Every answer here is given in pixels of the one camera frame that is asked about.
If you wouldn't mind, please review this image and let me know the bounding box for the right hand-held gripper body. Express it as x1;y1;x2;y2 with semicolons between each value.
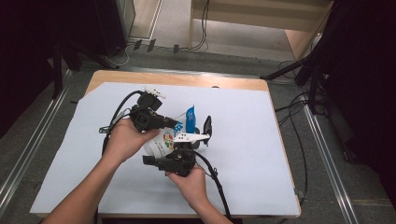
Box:
163;133;211;178

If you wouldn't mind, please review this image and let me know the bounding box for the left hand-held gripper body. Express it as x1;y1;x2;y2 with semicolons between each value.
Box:
129;86;167;133

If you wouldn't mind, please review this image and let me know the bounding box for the blue and white bag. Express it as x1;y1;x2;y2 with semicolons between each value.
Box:
143;105;198;158

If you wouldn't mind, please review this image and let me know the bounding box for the glass jar with black lid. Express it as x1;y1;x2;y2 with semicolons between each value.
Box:
186;115;214;151

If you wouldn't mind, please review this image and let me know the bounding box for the person's right hand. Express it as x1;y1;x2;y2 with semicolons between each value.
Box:
165;163;209;211

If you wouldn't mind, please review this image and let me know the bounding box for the person's left hand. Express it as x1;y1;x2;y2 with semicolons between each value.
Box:
102;118;162;164

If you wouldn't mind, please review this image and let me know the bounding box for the white table sheet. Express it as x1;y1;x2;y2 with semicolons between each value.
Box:
29;81;301;217

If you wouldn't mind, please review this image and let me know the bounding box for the dark cabinet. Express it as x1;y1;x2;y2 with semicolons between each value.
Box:
92;0;136;58

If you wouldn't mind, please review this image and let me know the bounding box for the black metal stand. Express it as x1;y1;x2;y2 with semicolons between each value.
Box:
261;46;331;116
51;36;120;100

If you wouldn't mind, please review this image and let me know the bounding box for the grey table clamp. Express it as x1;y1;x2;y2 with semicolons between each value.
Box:
293;188;306;202

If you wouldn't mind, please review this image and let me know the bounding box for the light wooden bench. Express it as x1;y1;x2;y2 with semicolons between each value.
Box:
188;0;335;62

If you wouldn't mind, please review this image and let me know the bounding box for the black curtain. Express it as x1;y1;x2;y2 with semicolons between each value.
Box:
0;0;97;139
311;0;396;200

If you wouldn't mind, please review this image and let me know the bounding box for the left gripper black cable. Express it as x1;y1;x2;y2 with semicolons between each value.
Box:
98;90;146;157

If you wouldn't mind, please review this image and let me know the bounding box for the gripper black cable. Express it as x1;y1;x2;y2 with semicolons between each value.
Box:
192;148;233;220
98;90;146;157

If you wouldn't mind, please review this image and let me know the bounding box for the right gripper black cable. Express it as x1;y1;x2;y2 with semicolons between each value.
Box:
192;148;233;220

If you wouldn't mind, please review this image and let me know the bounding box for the white floor cable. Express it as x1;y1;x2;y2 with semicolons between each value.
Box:
104;43;130;68

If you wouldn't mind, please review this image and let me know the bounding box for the black hanging cable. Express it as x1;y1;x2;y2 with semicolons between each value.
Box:
189;0;210;52

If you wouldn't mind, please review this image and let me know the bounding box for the black floor cable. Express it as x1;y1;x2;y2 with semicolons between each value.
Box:
275;60;310;200

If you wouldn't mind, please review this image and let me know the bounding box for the metal floor rail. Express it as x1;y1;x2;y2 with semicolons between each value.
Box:
302;104;360;224
0;69;73;216

